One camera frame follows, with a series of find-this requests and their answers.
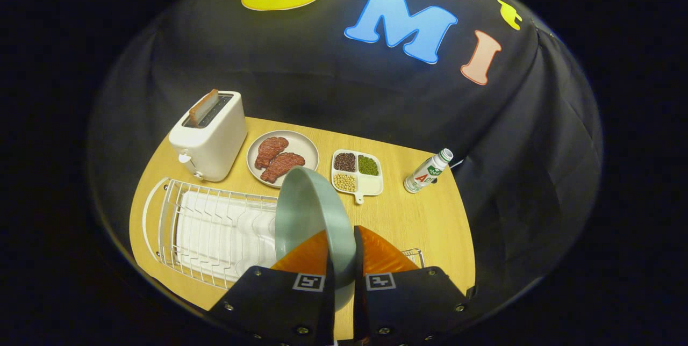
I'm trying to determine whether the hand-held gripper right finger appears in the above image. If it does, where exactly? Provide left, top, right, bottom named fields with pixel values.
left=352, top=225, right=468, bottom=345

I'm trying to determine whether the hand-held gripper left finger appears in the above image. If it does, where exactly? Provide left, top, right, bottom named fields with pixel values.
left=209, top=230, right=335, bottom=346

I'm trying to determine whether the pale green plate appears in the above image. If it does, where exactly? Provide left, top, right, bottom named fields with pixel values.
left=274, top=167, right=358, bottom=312

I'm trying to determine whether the white wire dish rack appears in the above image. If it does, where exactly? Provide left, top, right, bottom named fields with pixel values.
left=141, top=177, right=280, bottom=290

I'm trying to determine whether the white divided dish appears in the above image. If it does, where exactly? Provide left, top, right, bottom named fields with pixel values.
left=331, top=149, right=384, bottom=205

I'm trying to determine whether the beige round plate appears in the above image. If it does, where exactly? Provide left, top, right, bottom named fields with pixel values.
left=246, top=130, right=320, bottom=189

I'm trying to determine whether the white green-label drink bottle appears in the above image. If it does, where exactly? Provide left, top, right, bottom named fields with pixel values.
left=404, top=148, right=454, bottom=194

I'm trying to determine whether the brown steak piece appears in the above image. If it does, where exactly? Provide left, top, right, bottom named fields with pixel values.
left=254, top=136, right=289, bottom=170
left=260, top=152, right=306, bottom=184

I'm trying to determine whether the white toaster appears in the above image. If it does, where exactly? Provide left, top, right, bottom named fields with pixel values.
left=169, top=90, right=248, bottom=183

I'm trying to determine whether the black backdrop cloth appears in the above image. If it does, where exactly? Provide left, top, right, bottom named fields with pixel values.
left=89, top=0, right=604, bottom=330

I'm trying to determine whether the brown toast slice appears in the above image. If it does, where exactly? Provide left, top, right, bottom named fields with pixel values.
left=188, top=89, right=220, bottom=125

